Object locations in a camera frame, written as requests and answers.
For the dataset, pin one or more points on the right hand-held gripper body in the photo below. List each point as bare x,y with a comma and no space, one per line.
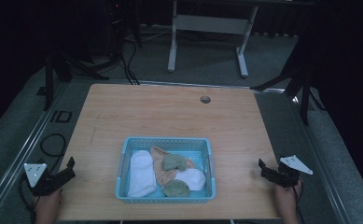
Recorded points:
289,174

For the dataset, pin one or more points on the person's left hand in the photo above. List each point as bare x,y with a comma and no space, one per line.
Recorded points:
48,207

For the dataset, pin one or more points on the long white sock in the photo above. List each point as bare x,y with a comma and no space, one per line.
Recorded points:
142,174

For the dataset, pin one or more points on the round table grommet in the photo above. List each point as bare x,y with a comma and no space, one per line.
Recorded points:
205,99

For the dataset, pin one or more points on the blue plastic basket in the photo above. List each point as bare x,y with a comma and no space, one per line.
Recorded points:
201,146

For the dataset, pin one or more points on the dark computer tower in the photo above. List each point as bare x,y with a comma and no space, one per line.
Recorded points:
115,28

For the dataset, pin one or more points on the peach sock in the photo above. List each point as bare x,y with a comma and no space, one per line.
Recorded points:
162,177

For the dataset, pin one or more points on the white desk frame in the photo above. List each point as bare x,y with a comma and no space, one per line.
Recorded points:
210,24

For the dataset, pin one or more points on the metal floor rail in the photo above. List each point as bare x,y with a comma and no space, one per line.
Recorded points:
320,168
20,152

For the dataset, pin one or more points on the rolled green sock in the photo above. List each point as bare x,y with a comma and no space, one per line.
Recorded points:
173,161
176,188

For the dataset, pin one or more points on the rolled white sock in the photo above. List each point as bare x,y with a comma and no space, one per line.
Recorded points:
192,179

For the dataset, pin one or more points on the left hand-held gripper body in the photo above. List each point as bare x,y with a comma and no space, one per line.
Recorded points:
42,185

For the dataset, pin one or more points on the person's right hand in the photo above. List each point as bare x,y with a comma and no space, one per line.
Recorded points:
286,202

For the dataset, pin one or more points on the black tripod stand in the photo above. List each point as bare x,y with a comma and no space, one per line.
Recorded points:
49,81
305,93

